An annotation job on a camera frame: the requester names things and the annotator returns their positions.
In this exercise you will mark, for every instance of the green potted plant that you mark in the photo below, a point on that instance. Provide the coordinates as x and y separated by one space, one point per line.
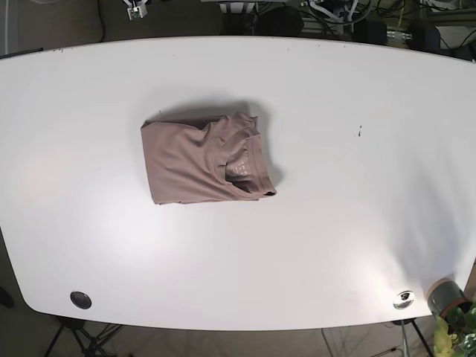
455 331

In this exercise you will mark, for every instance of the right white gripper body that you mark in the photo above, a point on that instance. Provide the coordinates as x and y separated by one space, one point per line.
136 9

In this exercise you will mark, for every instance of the dusty pink T-shirt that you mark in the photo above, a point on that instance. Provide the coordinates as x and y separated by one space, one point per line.
205 160

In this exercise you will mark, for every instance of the silver table grommet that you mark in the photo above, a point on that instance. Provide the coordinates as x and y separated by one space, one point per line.
403 300

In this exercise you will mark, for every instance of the grey plant pot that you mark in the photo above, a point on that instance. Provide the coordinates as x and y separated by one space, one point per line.
444 295

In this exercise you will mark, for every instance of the black table grommet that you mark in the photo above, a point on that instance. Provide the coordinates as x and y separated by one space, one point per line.
80 300

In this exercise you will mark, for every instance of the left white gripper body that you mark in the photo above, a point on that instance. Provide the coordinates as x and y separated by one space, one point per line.
334 10

